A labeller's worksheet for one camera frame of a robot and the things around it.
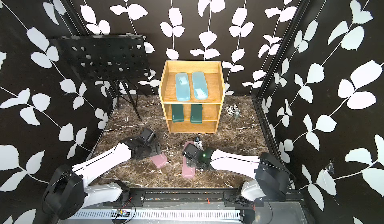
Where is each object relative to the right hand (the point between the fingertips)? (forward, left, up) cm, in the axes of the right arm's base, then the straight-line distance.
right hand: (194, 156), depth 83 cm
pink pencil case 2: (-7, +4, -5) cm, 9 cm away
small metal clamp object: (+38, -29, -4) cm, 48 cm away
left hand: (+4, +23, 0) cm, 23 cm away
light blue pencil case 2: (+29, -3, +28) cm, 40 cm away
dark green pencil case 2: (+20, -1, +14) cm, 25 cm away
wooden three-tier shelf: (+28, -10, +11) cm, 32 cm away
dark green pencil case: (+21, +10, +14) cm, 27 cm away
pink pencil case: (-1, +20, -4) cm, 20 cm away
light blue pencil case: (+29, +6, +27) cm, 40 cm away
